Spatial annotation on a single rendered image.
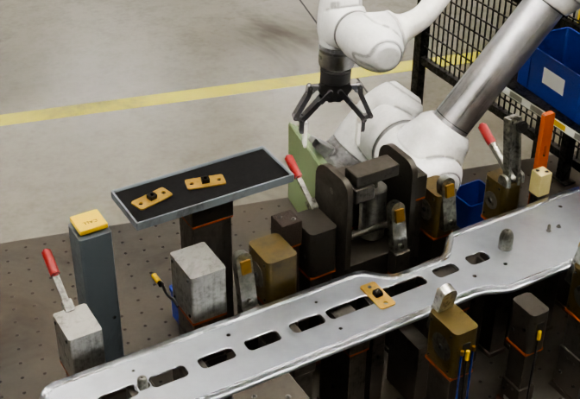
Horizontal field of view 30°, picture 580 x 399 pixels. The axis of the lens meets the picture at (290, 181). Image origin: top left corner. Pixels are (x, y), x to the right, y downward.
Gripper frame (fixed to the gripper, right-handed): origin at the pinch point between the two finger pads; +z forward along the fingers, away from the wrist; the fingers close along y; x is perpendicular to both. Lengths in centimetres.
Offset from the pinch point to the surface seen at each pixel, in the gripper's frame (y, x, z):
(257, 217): 15.7, -16.4, 32.0
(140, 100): 43, -217, 91
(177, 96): 26, -219, 90
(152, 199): 46, 42, -10
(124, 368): 53, 73, 9
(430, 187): -17.0, 31.6, -3.7
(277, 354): 24, 73, 8
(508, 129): -34.4, 29.4, -17.0
